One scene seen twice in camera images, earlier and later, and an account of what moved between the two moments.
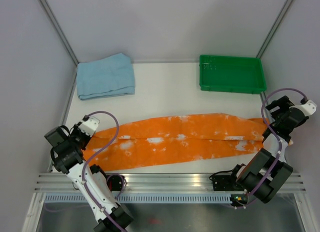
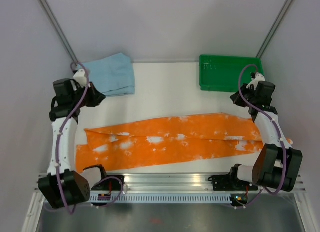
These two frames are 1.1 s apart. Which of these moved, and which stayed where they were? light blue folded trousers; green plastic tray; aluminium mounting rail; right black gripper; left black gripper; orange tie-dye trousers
Moved: right black gripper; left black gripper
Stayed: light blue folded trousers; orange tie-dye trousers; aluminium mounting rail; green plastic tray
